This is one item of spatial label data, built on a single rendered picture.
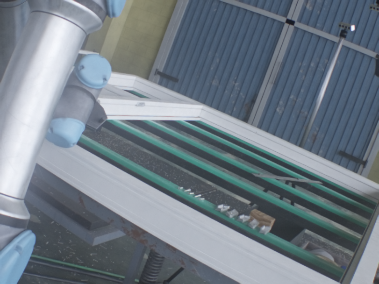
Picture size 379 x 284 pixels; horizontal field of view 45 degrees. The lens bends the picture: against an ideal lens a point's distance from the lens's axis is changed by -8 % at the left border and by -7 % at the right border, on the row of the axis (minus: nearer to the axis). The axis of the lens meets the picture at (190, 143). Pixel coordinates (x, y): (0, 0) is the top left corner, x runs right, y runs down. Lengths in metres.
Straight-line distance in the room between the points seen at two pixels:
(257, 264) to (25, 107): 0.49
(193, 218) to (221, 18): 7.28
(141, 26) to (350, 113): 3.97
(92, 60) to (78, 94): 0.08
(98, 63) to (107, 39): 7.81
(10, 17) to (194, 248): 0.52
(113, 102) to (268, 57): 6.09
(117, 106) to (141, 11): 7.17
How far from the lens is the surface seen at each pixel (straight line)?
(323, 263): 1.17
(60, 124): 0.95
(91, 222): 1.58
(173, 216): 0.92
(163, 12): 8.69
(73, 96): 0.98
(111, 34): 8.86
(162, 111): 2.09
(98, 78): 0.99
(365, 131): 7.35
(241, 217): 1.22
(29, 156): 0.62
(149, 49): 8.71
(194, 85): 8.15
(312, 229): 1.50
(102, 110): 1.13
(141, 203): 0.95
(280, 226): 2.06
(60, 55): 0.63
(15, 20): 0.81
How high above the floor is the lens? 1.24
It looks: 12 degrees down
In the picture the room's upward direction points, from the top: 21 degrees clockwise
